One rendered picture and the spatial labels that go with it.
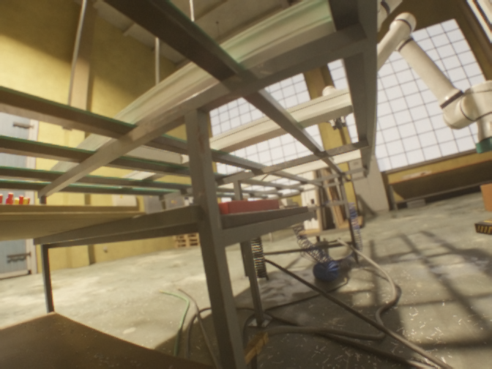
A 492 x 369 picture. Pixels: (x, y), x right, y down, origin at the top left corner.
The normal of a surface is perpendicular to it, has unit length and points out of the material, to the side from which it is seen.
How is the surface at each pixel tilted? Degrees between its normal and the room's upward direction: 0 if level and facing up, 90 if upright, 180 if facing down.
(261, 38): 90
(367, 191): 90
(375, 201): 90
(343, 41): 90
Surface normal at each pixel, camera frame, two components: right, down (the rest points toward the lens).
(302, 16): -0.48, -0.09
